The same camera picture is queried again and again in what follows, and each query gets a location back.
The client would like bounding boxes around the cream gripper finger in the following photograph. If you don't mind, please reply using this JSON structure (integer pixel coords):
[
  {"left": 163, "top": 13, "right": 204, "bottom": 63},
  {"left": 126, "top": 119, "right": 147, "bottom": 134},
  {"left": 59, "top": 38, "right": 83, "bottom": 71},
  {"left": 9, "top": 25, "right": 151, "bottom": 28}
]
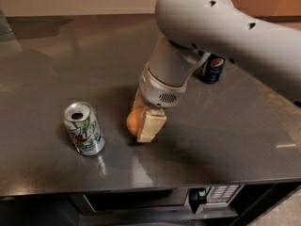
[
  {"left": 136, "top": 108, "right": 166, "bottom": 143},
  {"left": 132, "top": 90, "right": 145, "bottom": 109}
]

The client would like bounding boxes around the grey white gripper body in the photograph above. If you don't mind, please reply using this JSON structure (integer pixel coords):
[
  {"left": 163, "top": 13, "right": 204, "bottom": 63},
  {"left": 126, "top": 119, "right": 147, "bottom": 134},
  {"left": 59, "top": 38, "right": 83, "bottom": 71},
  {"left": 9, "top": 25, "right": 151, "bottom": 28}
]
[{"left": 138, "top": 63, "right": 188, "bottom": 108}]

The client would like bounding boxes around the orange fruit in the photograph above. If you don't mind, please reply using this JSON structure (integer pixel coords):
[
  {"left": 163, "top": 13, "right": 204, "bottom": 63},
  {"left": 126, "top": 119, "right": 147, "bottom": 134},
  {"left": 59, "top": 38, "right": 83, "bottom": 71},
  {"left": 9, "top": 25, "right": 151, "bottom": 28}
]
[{"left": 126, "top": 107, "right": 143, "bottom": 137}]

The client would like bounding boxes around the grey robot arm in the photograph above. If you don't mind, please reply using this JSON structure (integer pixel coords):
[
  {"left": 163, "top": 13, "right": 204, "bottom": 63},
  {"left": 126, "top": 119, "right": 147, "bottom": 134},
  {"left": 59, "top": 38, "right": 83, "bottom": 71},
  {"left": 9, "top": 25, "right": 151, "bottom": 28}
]
[{"left": 127, "top": 0, "right": 301, "bottom": 143}]

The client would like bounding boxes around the silver green 7up can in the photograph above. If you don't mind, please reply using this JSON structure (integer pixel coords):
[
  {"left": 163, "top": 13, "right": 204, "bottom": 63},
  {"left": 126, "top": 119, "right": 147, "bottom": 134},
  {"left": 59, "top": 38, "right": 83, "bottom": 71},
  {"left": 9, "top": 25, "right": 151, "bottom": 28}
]
[{"left": 64, "top": 102, "right": 104, "bottom": 156}]

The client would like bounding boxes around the blue pepsi can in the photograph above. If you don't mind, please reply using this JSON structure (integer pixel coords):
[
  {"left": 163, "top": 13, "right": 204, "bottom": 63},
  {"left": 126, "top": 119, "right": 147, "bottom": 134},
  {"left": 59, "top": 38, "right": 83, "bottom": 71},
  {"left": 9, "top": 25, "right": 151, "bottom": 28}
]
[{"left": 199, "top": 54, "right": 225, "bottom": 84}]

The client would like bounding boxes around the microwave oven under counter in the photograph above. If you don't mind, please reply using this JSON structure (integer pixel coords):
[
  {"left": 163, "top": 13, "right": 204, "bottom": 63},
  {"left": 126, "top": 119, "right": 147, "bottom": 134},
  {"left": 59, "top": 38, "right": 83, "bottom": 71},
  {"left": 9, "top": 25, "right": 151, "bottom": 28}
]
[{"left": 70, "top": 185, "right": 244, "bottom": 215}]

